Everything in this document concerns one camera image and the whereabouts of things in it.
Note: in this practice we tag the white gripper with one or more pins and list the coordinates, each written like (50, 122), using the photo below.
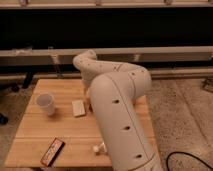
(87, 81)

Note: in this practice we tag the white sponge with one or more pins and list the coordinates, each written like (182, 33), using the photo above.
(78, 108)

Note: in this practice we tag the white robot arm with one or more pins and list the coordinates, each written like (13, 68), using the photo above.
(113, 87)

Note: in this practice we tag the wooden table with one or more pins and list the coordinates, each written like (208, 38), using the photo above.
(37, 131)

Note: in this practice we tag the black orange rectangular box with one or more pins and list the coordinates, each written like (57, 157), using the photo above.
(52, 152)

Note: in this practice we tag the grey metal rail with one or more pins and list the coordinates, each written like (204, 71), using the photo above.
(27, 57)

